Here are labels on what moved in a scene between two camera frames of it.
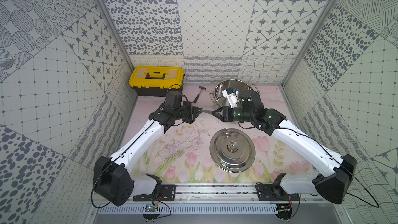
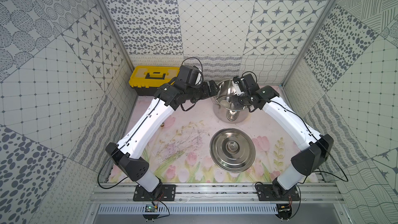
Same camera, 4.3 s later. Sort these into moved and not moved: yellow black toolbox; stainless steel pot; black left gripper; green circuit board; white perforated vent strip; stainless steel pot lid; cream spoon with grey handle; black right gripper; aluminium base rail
Moved: cream spoon with grey handle; black left gripper; black right gripper
Not moved: stainless steel pot lid; aluminium base rail; stainless steel pot; yellow black toolbox; white perforated vent strip; green circuit board
